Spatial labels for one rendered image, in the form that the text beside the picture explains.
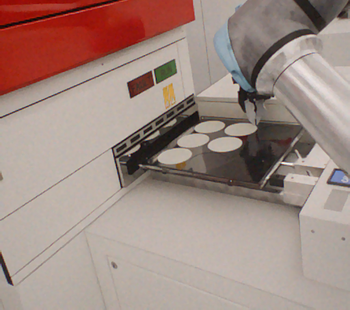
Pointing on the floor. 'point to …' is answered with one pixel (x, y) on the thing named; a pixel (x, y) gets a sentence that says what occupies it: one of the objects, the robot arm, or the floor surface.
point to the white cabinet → (169, 283)
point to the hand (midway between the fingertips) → (253, 120)
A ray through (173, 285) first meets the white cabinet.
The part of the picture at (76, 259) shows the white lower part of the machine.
